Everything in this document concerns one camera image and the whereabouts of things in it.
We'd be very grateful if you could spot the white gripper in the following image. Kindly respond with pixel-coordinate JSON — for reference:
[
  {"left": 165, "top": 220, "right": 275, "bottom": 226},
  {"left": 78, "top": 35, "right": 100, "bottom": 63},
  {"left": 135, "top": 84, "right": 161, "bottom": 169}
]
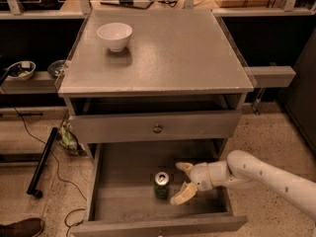
[{"left": 170, "top": 162, "right": 213, "bottom": 205}]

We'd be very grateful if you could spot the green soda can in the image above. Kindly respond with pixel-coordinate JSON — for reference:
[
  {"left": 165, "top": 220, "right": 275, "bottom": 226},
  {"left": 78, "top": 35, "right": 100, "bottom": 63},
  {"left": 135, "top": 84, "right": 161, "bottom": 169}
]
[{"left": 153, "top": 172, "right": 170, "bottom": 199}]

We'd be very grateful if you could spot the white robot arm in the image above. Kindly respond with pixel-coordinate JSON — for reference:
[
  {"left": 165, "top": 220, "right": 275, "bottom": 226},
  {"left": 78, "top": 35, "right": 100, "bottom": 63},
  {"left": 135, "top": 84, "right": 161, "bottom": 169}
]
[{"left": 170, "top": 150, "right": 316, "bottom": 220}]

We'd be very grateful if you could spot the open middle drawer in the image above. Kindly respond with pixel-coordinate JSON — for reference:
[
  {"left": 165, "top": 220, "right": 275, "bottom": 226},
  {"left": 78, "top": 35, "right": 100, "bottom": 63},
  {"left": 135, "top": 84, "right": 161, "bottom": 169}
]
[{"left": 71, "top": 140, "right": 247, "bottom": 237}]

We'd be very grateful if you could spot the round metal drawer knob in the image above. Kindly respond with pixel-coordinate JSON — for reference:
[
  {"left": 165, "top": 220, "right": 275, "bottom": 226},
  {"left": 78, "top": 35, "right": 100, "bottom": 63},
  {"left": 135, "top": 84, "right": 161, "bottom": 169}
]
[{"left": 153, "top": 124, "right": 162, "bottom": 133}]

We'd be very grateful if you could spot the grey drawer cabinet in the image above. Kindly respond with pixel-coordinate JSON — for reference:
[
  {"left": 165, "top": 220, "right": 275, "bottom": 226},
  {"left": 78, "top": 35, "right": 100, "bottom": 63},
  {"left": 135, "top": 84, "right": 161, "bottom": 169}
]
[{"left": 54, "top": 8, "right": 258, "bottom": 237}]

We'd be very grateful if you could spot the closed top drawer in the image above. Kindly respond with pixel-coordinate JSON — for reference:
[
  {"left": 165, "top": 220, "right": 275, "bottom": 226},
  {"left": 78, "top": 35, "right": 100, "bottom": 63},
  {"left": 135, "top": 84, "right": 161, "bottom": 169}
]
[{"left": 70, "top": 111, "right": 241, "bottom": 143}]

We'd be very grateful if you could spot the green snack bag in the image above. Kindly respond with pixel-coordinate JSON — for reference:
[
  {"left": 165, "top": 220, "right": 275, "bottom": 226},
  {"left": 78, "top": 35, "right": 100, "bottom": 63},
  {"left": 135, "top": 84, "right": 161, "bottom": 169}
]
[{"left": 58, "top": 120, "right": 87, "bottom": 156}]

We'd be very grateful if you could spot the black tube on floor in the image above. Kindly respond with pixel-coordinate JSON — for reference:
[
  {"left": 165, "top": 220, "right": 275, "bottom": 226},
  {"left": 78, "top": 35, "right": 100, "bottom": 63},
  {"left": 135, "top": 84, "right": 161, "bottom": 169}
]
[{"left": 27, "top": 127, "right": 57, "bottom": 198}]

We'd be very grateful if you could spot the white ceramic bowl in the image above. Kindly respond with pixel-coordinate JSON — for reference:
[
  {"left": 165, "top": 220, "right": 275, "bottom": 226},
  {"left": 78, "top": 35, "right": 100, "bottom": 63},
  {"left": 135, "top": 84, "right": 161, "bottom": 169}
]
[{"left": 97, "top": 23, "right": 133, "bottom": 52}]

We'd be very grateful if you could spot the brown shoe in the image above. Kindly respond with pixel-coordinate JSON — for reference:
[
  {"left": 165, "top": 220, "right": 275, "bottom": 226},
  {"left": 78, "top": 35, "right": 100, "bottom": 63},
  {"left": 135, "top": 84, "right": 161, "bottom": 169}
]
[{"left": 0, "top": 217, "right": 43, "bottom": 237}]

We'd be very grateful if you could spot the dark bowl on shelf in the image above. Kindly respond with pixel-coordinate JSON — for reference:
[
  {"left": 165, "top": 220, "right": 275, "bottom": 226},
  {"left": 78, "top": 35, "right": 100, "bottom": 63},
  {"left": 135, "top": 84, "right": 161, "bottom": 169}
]
[{"left": 47, "top": 60, "right": 67, "bottom": 78}]

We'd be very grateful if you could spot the white bowl with items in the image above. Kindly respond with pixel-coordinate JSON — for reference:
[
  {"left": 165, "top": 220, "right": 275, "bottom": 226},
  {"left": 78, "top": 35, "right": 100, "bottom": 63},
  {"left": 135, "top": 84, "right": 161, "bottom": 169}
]
[{"left": 6, "top": 60, "right": 37, "bottom": 80}]

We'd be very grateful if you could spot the black floor cable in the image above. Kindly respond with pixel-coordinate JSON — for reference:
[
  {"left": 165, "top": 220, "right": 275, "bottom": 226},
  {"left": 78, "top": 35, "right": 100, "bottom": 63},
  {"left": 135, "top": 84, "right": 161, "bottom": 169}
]
[{"left": 0, "top": 86, "right": 88, "bottom": 237}]

